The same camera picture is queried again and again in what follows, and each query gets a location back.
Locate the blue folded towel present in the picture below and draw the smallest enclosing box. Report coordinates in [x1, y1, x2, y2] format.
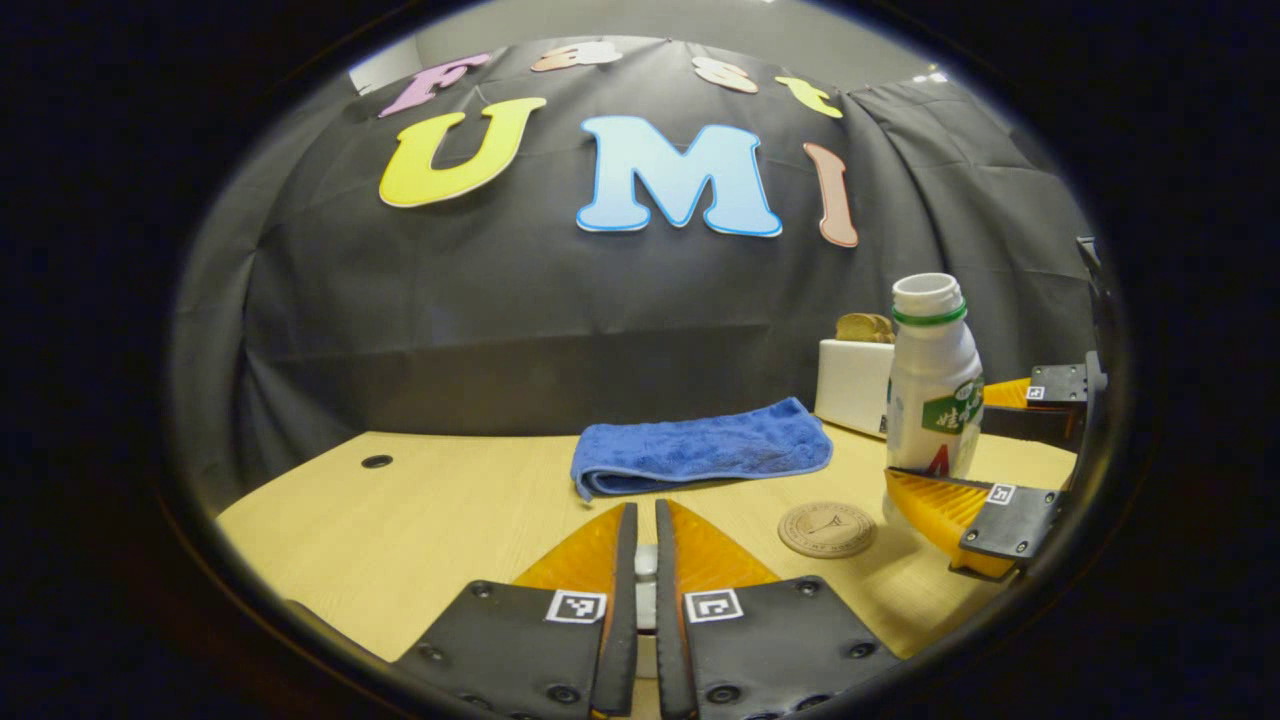
[570, 397, 834, 503]

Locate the white plastic water bottle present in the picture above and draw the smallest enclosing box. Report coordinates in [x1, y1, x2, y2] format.
[884, 273, 986, 521]

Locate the round brown coaster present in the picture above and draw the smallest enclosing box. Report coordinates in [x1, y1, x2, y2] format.
[778, 501, 879, 560]

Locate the white toaster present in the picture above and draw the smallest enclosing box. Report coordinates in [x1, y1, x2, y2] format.
[814, 338, 896, 439]

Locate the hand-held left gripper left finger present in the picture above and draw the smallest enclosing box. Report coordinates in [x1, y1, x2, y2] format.
[392, 503, 641, 719]

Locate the black backdrop cloth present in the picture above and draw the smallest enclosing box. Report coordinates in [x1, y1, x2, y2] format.
[170, 38, 1101, 491]

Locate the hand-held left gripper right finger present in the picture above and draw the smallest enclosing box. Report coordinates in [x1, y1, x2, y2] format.
[654, 500, 901, 719]

